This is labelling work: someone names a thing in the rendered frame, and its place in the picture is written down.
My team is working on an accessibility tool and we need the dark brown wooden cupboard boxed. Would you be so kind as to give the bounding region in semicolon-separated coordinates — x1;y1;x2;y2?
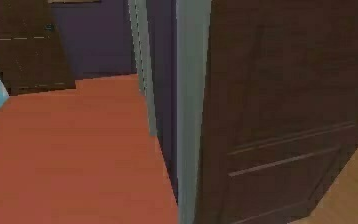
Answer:
0;0;77;97

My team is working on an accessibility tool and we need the dark brown room door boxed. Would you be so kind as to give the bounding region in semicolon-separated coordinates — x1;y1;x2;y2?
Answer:
194;0;358;224

